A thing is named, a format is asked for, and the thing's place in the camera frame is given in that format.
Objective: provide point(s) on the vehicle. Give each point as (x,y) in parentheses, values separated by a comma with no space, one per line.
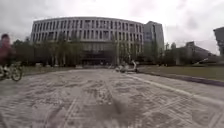
(126,67)

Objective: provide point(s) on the grey paved plaza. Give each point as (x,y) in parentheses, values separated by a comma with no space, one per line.
(106,100)

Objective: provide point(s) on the large curved grey building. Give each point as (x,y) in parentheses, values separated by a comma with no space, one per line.
(96,30)

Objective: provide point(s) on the grass lawn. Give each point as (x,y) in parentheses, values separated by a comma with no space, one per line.
(50,70)
(186,71)

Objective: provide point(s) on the row of trees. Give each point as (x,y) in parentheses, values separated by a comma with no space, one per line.
(46,53)

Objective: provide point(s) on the stone kerb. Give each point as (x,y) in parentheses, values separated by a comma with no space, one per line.
(190,79)

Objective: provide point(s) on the low grey building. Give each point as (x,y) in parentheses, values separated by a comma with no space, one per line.
(196,51)

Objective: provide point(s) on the bicycle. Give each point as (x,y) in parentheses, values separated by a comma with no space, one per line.
(15,72)

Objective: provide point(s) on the person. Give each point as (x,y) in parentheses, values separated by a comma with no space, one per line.
(5,50)

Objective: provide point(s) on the dark building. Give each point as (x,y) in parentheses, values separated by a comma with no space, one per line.
(220,40)

